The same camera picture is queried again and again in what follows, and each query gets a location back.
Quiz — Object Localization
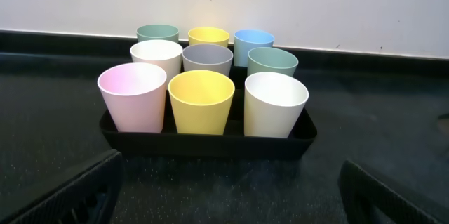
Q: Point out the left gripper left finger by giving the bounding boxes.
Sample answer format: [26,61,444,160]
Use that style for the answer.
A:
[0,148,124,224]

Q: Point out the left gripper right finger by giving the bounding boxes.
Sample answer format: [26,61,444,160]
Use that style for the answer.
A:
[337,159,449,224]

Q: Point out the white cup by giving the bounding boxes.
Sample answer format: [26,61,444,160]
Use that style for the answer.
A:
[243,72,310,139]
[129,39,184,86]

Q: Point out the yellow cup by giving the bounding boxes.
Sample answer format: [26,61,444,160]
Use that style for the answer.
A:
[168,70,236,136]
[187,27,231,48]

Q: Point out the pink cup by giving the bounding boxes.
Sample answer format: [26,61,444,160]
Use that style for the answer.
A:
[97,62,168,133]

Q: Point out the black tray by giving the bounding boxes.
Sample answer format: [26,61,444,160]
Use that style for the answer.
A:
[99,64,319,160]

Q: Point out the green cup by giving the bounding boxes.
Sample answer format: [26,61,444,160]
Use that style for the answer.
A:
[246,46,300,78]
[136,24,180,44]

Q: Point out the grey cup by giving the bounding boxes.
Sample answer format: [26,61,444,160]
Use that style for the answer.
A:
[182,44,234,77]

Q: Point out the blue cup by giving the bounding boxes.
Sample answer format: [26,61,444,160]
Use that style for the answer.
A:
[234,29,276,67]

